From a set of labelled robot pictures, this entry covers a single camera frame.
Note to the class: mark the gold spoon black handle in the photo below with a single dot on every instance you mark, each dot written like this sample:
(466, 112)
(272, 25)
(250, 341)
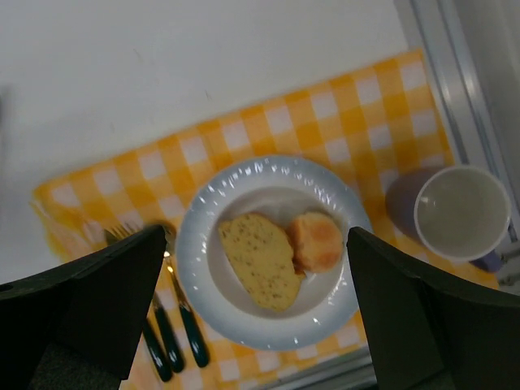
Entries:
(193, 332)

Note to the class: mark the small glazed donut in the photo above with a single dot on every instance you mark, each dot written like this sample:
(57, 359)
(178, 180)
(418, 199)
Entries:
(316, 240)

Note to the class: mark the gold knife black handle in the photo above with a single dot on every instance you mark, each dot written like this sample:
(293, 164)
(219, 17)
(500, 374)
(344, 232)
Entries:
(156, 352)

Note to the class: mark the yellow checkered cloth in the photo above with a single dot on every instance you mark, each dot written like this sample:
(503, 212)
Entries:
(367, 127)

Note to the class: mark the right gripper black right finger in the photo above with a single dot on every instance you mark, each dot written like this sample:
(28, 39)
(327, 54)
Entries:
(428, 329)

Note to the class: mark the white ceramic plate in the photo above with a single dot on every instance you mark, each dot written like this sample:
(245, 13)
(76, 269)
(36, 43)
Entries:
(279, 188)

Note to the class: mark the gold fork black handle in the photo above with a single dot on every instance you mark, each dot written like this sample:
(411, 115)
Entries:
(168, 339)

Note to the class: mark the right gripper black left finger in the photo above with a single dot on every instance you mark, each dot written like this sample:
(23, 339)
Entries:
(78, 325)

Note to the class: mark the aluminium rail front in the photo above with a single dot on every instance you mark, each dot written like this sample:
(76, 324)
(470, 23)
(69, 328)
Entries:
(349, 371)

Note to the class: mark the toasted bread slice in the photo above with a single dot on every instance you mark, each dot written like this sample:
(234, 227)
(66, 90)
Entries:
(261, 255)

